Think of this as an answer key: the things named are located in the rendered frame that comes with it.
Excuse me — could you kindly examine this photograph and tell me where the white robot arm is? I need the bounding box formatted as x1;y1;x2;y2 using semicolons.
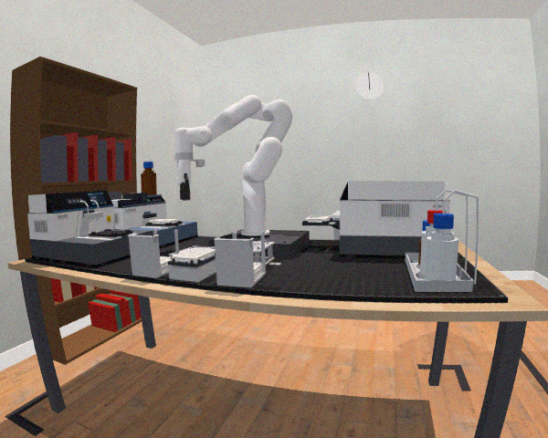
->
174;95;292;235

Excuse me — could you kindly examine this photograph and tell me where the brown glass bottle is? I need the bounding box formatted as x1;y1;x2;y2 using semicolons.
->
141;172;157;195

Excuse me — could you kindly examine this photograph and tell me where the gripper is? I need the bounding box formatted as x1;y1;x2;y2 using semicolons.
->
175;159;191;201

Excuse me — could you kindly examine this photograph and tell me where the white plastic bottle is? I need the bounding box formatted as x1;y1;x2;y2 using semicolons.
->
425;236;458;280

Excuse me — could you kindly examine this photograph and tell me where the red bottle cap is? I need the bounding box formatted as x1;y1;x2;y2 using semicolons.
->
427;210;443;222

